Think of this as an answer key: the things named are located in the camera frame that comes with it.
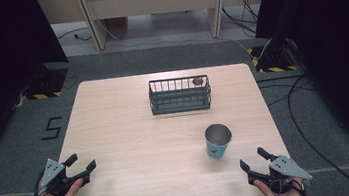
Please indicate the blue metal cup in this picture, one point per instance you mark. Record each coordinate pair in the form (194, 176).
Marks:
(218, 141)

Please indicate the black curtain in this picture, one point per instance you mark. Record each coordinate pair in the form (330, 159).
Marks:
(4, 65)
(335, 58)

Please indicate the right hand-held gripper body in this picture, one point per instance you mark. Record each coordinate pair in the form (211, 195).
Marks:
(284, 173)

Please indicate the black stand base with hazard tape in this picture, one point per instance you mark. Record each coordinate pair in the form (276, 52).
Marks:
(273, 59)
(47, 84)

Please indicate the black tape floor mark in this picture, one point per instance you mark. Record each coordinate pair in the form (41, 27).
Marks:
(52, 128)

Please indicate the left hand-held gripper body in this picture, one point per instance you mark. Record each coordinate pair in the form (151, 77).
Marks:
(53, 178)

